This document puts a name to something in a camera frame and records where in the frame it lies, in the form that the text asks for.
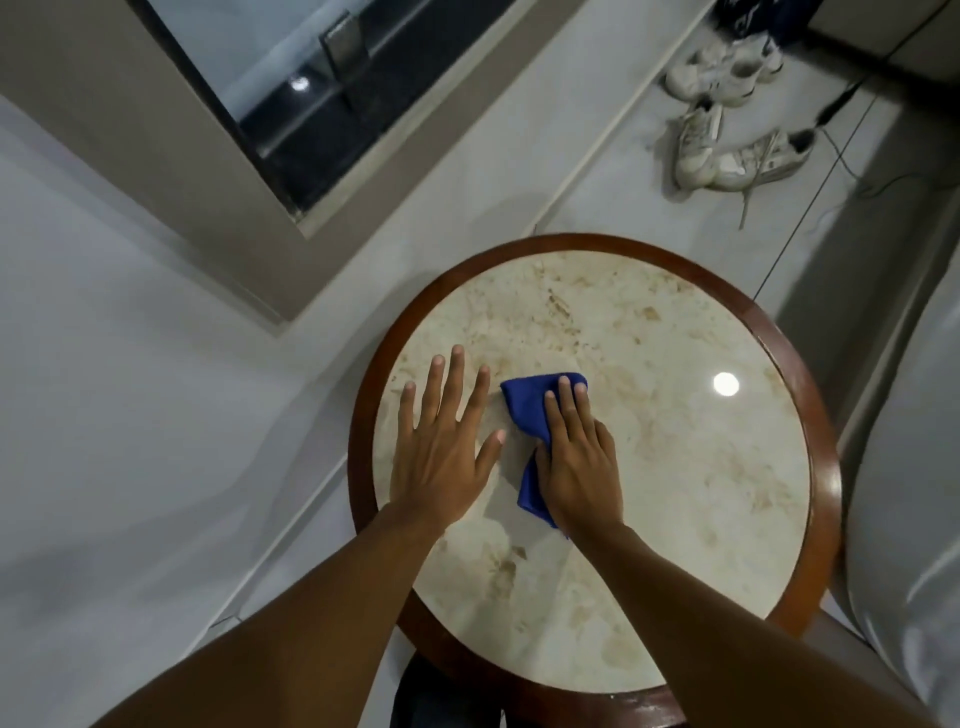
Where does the white bed sheet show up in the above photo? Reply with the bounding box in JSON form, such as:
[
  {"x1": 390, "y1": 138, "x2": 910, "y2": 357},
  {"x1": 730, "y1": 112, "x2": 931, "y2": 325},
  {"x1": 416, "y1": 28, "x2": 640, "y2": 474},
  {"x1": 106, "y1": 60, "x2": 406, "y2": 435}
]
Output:
[{"x1": 846, "y1": 243, "x2": 960, "y2": 728}]

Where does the person's right forearm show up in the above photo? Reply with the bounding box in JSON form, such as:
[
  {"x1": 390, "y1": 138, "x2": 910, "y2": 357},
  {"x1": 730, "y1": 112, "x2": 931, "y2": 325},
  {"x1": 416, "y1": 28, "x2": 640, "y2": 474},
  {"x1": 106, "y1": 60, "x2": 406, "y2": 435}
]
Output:
[{"x1": 564, "y1": 523, "x2": 940, "y2": 728}]

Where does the glass door with dark frame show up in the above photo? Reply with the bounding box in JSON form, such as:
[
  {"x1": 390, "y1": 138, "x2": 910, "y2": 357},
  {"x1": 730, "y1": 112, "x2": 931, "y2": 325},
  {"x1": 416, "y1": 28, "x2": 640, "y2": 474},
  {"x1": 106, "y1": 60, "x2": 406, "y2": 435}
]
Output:
[{"x1": 126, "y1": 0, "x2": 540, "y2": 226}]

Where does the white sneaker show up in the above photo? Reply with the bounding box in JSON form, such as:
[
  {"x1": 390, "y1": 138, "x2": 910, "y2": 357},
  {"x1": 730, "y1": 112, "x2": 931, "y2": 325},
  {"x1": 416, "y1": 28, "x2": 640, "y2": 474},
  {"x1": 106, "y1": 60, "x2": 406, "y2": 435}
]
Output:
[
  {"x1": 712, "y1": 31, "x2": 786, "y2": 85},
  {"x1": 663, "y1": 43, "x2": 760, "y2": 107},
  {"x1": 674, "y1": 97, "x2": 726, "y2": 193},
  {"x1": 708, "y1": 128, "x2": 818, "y2": 231}
]

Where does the blue cleaning cloth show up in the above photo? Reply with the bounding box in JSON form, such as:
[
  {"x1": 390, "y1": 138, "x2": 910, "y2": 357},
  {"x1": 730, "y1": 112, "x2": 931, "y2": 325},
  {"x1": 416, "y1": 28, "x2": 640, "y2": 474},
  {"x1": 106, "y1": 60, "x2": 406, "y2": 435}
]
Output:
[{"x1": 499, "y1": 372, "x2": 591, "y2": 531}]

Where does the person's left forearm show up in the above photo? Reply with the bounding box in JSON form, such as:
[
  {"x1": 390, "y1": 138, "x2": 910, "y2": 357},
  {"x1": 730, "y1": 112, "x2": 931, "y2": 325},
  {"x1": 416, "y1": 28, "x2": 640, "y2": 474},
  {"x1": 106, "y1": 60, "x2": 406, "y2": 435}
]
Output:
[{"x1": 88, "y1": 504, "x2": 453, "y2": 728}]

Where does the round marble table wooden rim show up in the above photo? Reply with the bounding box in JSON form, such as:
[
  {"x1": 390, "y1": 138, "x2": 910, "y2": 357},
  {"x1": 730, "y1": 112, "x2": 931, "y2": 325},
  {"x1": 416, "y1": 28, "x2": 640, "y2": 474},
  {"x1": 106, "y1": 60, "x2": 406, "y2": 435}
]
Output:
[{"x1": 347, "y1": 233, "x2": 843, "y2": 728}]

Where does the black cable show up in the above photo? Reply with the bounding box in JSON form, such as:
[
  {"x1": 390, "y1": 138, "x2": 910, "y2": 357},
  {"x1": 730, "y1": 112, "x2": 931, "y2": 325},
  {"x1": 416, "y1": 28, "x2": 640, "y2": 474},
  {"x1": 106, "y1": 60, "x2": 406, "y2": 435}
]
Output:
[{"x1": 814, "y1": 0, "x2": 955, "y2": 129}]

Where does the person's left hand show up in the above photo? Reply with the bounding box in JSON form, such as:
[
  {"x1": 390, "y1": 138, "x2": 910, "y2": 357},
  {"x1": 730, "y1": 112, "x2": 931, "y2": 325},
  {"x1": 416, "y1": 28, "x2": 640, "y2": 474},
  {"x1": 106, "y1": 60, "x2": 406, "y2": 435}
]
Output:
[{"x1": 389, "y1": 345, "x2": 508, "y2": 531}]

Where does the dark bag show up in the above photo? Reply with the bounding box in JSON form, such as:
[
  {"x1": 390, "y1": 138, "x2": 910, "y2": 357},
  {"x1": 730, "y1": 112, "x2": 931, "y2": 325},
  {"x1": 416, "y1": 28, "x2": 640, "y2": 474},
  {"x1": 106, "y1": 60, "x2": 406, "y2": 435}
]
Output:
[{"x1": 711, "y1": 0, "x2": 814, "y2": 48}]

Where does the person's right hand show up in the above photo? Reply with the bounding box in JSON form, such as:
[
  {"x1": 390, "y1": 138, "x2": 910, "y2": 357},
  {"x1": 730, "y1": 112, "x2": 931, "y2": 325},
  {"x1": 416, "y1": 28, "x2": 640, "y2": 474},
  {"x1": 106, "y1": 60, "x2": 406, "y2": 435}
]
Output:
[{"x1": 534, "y1": 375, "x2": 626, "y2": 538}]

